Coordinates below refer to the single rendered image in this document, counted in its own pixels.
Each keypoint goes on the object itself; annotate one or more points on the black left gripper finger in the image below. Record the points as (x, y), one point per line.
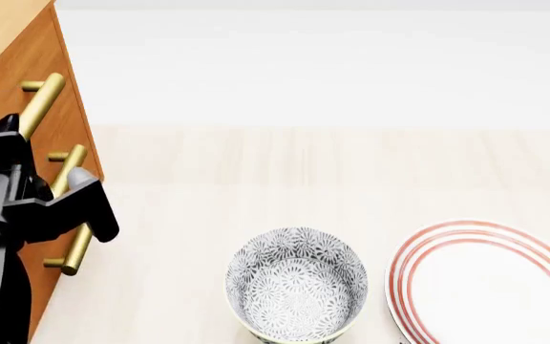
(84, 211)
(7, 138)

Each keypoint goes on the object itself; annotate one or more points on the grey floral patterned bowl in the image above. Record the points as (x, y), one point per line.
(299, 286)

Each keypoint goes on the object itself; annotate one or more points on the white plate with red rings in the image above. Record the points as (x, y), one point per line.
(485, 286)

